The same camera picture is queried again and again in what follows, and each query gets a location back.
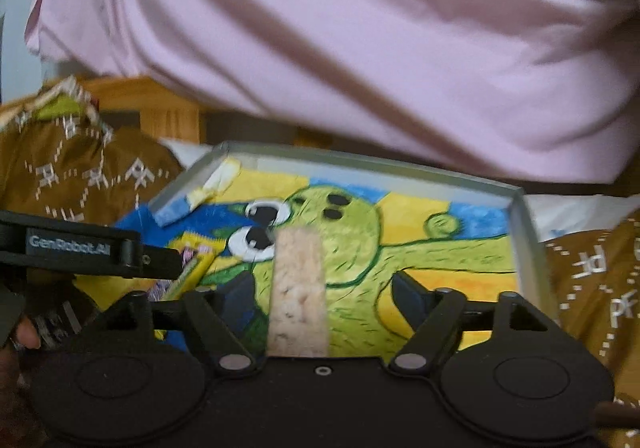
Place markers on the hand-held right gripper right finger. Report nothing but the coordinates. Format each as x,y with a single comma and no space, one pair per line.
406,300

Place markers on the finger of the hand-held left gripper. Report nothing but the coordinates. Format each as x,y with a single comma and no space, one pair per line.
160,263

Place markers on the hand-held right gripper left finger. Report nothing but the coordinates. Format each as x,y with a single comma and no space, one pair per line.
242,300

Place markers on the beige snack bar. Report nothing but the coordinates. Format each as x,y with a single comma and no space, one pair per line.
298,293

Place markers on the grey cardboard box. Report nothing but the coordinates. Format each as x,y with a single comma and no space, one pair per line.
525,248

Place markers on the person's left hand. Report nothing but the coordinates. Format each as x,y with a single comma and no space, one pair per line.
26,335

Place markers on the yellow snack packet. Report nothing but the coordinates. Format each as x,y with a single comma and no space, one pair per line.
192,268

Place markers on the brown printed blanket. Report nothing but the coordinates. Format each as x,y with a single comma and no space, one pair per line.
75,168

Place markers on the pink bedsheet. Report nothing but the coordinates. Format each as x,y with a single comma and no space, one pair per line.
350,28

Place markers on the wooden bed frame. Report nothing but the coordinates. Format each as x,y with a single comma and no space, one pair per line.
160,103

